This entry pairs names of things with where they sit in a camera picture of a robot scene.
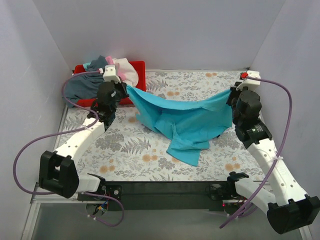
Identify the dark grey t shirt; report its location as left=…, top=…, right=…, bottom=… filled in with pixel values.
left=64, top=55, right=108, bottom=107

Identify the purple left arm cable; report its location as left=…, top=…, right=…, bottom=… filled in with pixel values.
left=12, top=69, right=125, bottom=228

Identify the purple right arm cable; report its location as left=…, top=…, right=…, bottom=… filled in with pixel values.
left=219, top=76, right=293, bottom=229

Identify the pink t shirt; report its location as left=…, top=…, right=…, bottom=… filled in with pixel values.
left=105, top=56, right=126, bottom=80

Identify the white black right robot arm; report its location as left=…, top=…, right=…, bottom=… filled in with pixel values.
left=226, top=86, right=320, bottom=234

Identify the floral patterned table mat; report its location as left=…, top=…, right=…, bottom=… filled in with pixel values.
left=48, top=70, right=275, bottom=182

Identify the red plastic bin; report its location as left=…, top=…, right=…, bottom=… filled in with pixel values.
left=74, top=56, right=146, bottom=107

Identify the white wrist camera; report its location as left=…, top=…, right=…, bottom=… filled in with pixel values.
left=98, top=64, right=119, bottom=83
left=236, top=70, right=261, bottom=92

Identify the white t shirt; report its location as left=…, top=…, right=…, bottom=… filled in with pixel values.
left=122, top=58, right=139, bottom=87

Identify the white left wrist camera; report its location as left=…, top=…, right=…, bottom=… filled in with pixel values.
left=98, top=64, right=119, bottom=83

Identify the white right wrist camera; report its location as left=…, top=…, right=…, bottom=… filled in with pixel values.
left=236, top=70, right=261, bottom=92

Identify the turquoise t shirt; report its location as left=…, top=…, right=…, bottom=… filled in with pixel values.
left=127, top=86, right=232, bottom=166

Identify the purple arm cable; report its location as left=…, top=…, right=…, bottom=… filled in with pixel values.
left=219, top=76, right=293, bottom=229
left=12, top=69, right=125, bottom=228

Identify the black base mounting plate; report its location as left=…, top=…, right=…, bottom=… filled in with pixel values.
left=77, top=181, right=246, bottom=212

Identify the aluminium frame rail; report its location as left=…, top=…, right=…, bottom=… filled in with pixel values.
left=20, top=104, right=320, bottom=240

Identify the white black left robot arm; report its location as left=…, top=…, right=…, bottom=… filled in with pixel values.
left=38, top=80, right=128, bottom=199

